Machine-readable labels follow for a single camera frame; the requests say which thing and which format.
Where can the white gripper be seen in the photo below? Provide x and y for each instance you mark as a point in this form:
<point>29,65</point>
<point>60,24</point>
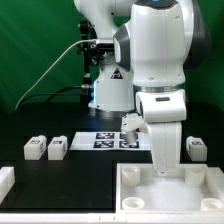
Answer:
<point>162,114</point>

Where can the white square tabletop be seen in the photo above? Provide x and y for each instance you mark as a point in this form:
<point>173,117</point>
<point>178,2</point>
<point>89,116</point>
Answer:
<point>189,188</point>

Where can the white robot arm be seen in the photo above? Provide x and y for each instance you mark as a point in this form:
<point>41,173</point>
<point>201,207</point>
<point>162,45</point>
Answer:
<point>143,48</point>

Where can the white sheet with markers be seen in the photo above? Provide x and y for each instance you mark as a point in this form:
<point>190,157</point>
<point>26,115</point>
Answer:
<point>98,141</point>

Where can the white obstacle bar left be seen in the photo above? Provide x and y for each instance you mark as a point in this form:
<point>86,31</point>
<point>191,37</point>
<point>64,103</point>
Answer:
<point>7,180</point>

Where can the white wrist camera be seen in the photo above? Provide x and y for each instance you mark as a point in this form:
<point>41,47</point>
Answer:
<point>131,123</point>

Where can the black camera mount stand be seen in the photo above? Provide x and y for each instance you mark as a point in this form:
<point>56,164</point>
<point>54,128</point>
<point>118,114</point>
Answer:
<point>88,53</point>

